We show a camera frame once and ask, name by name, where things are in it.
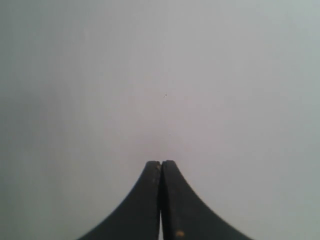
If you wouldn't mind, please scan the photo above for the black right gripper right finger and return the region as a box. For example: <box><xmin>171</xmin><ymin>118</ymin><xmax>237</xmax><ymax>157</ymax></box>
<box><xmin>160</xmin><ymin>160</ymin><xmax>249</xmax><ymax>240</ymax></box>

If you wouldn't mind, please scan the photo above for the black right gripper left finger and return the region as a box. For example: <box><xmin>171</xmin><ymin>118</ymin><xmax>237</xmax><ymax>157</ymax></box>
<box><xmin>81</xmin><ymin>161</ymin><xmax>161</xmax><ymax>240</ymax></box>

